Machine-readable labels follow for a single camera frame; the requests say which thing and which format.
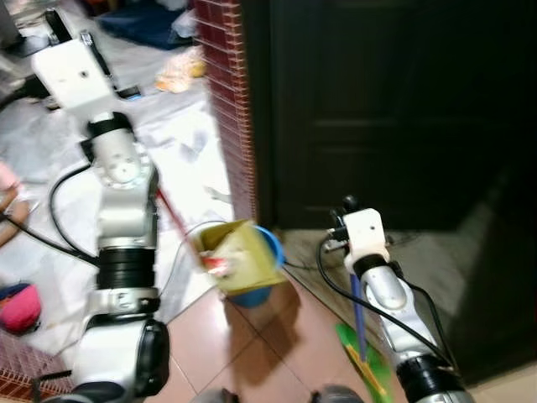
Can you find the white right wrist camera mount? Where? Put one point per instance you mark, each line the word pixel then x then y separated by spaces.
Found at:
pixel 365 231

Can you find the grey right robot foot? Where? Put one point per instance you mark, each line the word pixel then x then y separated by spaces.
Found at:
pixel 337 395

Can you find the grey left robot foot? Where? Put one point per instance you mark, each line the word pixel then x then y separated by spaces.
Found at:
pixel 216 396

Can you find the red brick pillar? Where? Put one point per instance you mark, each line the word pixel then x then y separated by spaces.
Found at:
pixel 231 92

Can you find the dark blue cloth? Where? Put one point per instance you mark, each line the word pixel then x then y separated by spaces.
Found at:
pixel 151 21

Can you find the grey robot foot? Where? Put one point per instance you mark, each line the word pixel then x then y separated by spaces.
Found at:
pixel 337 395
pixel 216 396

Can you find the red woven floor mat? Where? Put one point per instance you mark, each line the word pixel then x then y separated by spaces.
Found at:
pixel 29 361

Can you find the orange and white slipper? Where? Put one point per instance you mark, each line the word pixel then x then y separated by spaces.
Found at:
pixel 180 74

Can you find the blue plastic bowl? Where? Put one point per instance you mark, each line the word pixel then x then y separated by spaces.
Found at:
pixel 270 243

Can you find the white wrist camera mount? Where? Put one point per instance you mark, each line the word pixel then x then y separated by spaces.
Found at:
pixel 71 75
pixel 365 231

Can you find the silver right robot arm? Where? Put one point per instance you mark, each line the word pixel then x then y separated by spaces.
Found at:
pixel 394 298

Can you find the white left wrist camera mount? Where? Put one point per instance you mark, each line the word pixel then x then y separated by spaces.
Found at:
pixel 71 75

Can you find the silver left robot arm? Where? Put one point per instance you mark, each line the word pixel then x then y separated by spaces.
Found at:
pixel 124 218

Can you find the pink round cushion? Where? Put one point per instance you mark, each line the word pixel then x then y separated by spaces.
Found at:
pixel 18 309

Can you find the dark wooden door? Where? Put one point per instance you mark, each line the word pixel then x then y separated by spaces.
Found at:
pixel 394 109

